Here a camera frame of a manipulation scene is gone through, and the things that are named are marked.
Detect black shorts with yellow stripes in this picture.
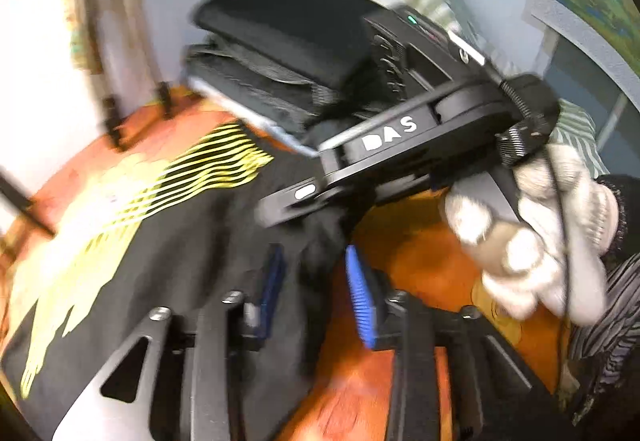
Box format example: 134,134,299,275
2,123,368,440

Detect stack of folded black clothes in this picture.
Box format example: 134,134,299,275
182,0,399,157

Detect right hand white glove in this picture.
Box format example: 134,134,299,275
442,144,620,326

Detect orange floral bedsheet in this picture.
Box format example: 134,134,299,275
0,90,576,441

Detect right forearm dark sleeve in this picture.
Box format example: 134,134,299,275
570,174,639,385

